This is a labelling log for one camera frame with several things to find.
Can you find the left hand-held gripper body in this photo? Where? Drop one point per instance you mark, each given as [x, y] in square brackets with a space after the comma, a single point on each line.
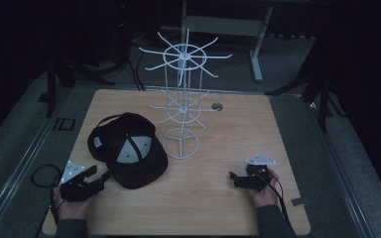
[74, 191]

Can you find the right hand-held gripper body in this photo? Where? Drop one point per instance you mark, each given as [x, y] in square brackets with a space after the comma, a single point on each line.
[257, 177]

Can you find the black cap with grey panels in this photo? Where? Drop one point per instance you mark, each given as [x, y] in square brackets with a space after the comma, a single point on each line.
[139, 175]

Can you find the person's left hand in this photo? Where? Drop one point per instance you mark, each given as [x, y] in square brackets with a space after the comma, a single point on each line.
[71, 208]

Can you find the person's right hand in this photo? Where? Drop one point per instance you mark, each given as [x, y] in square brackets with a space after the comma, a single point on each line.
[265, 197]

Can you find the grey tape strip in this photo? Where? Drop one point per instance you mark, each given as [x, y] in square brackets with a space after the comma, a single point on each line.
[300, 201]

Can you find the round metal table grommet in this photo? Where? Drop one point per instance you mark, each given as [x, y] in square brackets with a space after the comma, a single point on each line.
[217, 106]

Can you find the black tripod stand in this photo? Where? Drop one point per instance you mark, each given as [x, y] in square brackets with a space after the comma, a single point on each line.
[324, 105]
[50, 94]

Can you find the black rectangular floor bracket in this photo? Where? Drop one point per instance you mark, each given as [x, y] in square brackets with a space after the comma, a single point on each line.
[59, 124]

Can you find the grey metal desk frame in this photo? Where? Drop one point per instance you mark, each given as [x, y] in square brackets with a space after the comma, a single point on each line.
[225, 25]

